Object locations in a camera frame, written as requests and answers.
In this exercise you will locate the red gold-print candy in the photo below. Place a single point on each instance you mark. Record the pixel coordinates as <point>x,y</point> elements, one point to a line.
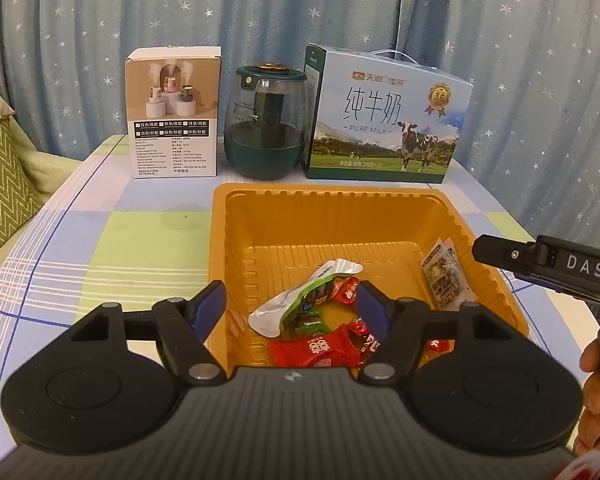
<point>362,331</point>

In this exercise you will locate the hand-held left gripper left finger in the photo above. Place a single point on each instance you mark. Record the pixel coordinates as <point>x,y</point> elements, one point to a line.
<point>211,310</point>

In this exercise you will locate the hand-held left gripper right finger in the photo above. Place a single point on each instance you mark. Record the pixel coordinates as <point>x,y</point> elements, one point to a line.
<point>372,307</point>

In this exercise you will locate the red snack packet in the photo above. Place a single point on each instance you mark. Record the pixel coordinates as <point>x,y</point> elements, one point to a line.
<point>310,352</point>

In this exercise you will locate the orange plastic tray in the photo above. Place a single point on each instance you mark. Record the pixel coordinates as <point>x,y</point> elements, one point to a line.
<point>340,225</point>

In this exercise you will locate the small red candy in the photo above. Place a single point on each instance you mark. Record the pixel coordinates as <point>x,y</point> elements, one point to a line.
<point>438,346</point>

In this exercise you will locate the red white-print candy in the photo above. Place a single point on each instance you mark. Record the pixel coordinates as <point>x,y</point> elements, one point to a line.
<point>344,291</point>

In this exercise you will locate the clear packet with dark print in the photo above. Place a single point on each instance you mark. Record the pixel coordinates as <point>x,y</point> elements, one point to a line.
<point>442,280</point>

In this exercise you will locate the milk carton box with cow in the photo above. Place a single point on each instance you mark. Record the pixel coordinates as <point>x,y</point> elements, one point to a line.
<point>380,110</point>

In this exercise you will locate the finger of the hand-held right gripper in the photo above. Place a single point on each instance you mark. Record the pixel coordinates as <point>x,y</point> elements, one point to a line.
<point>545,282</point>
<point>502,252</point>

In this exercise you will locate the beige humidifier box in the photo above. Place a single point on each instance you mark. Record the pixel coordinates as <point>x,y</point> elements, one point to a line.
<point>172,110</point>

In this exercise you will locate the checked tablecloth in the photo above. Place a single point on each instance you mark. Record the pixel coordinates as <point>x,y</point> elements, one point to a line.
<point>130,240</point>

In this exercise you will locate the green glass humidifier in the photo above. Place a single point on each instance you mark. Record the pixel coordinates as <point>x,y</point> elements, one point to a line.
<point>262,130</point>

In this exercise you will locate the dark green snack packet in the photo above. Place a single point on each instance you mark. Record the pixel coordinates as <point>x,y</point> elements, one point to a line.
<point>310,328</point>

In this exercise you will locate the silver green snack pouch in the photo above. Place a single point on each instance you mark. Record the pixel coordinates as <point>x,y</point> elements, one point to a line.
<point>275,310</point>

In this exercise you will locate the blue star-print curtain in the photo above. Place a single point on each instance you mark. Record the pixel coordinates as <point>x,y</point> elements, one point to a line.
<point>280,5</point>

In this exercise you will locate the green zigzag cushion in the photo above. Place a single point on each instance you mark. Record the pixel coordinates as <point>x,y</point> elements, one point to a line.
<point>10,180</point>

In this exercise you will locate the red white cloth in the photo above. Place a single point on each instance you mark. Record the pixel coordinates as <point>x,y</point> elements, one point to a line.
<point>595,467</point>

